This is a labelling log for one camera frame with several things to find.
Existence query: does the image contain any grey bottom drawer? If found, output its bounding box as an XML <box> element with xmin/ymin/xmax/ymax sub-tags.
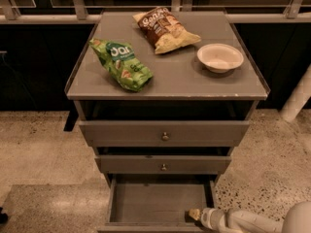
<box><xmin>98</xmin><ymin>175</ymin><xmax>214</xmax><ymax>233</ymax></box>

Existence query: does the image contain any grey drawer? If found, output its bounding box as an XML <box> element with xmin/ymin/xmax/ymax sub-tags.
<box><xmin>79</xmin><ymin>120</ymin><xmax>250</xmax><ymax>148</ymax></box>
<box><xmin>98</xmin><ymin>175</ymin><xmax>214</xmax><ymax>233</ymax></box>
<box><xmin>95</xmin><ymin>155</ymin><xmax>231</xmax><ymax>175</ymax></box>

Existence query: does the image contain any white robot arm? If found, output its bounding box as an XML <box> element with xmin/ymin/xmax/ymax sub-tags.
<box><xmin>189</xmin><ymin>201</ymin><xmax>311</xmax><ymax>233</ymax></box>

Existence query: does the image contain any grey middle drawer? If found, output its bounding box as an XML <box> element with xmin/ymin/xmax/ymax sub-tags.
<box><xmin>95</xmin><ymin>155</ymin><xmax>231</xmax><ymax>175</ymax></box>

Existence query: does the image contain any grey drawer cabinet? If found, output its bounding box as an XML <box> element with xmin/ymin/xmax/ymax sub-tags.
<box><xmin>66</xmin><ymin>12</ymin><xmax>269</xmax><ymax>184</ymax></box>

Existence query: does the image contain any grey top drawer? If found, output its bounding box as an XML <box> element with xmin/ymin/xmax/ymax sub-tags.
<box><xmin>79</xmin><ymin>120</ymin><xmax>250</xmax><ymax>148</ymax></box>

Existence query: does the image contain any white bowl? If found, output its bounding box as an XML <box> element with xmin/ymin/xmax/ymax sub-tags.
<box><xmin>196</xmin><ymin>44</ymin><xmax>244</xmax><ymax>73</ymax></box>

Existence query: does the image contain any white pillar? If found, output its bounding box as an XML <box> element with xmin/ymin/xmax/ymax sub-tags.
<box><xmin>280</xmin><ymin>64</ymin><xmax>311</xmax><ymax>122</ymax></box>

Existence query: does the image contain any green chip bag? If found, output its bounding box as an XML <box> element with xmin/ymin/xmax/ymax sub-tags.
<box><xmin>89</xmin><ymin>38</ymin><xmax>153</xmax><ymax>92</ymax></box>

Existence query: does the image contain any brown yellow chip bag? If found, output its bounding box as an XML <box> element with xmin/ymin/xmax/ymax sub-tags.
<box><xmin>133</xmin><ymin>7</ymin><xmax>201</xmax><ymax>54</ymax></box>

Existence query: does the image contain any black object at floor edge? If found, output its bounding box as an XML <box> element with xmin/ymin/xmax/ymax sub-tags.
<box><xmin>0</xmin><ymin>207</ymin><xmax>8</xmax><ymax>224</ymax></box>

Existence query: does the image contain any metal window railing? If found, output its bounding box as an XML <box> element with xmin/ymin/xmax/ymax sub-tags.
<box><xmin>0</xmin><ymin>0</ymin><xmax>311</xmax><ymax>23</ymax></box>

